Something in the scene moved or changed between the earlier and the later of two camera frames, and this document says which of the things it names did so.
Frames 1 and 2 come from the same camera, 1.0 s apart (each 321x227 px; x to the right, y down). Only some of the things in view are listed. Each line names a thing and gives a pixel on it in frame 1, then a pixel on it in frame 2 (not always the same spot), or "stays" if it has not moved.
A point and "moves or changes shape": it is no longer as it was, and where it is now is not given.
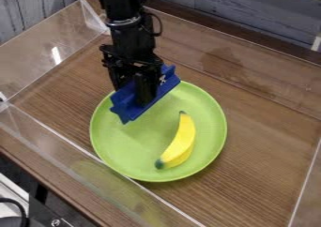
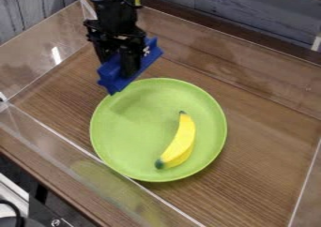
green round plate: (129, 146) stays
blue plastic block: (124, 104) moves or changes shape
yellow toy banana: (182, 146) stays
